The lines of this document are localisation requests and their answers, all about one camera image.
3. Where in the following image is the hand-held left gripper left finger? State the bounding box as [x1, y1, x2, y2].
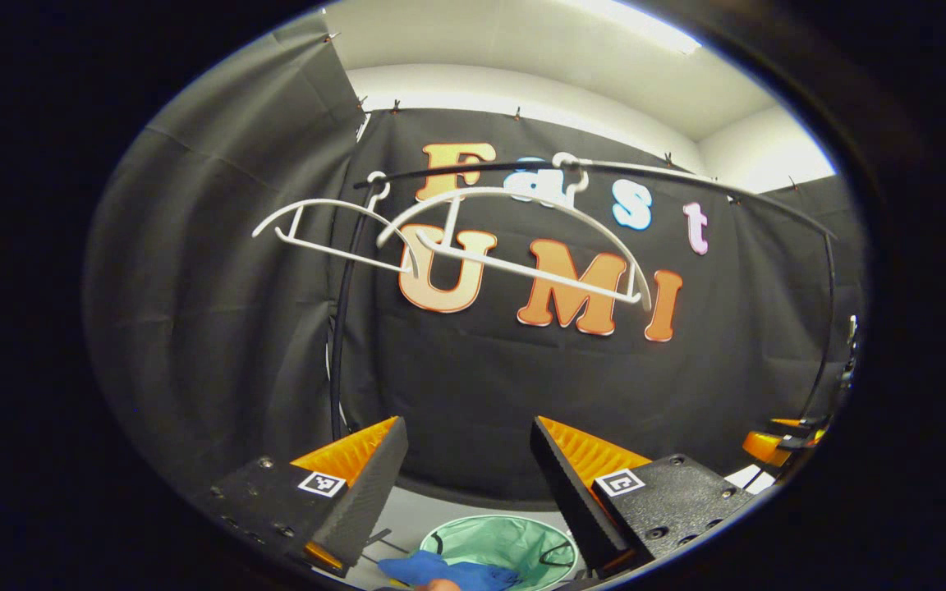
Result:
[194, 416, 410, 577]

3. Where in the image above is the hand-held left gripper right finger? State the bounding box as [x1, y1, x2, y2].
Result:
[530, 416, 757, 578]

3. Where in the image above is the green laundry hamper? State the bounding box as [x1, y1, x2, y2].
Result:
[420, 515, 579, 591]

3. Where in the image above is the blue corduroy shirt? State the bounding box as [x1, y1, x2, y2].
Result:
[377, 550, 523, 591]

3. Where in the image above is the black clothes rack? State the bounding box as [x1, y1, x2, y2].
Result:
[329, 158, 839, 444]

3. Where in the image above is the white clothes hanger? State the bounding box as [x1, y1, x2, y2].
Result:
[376, 153, 653, 311]
[253, 171, 418, 276]

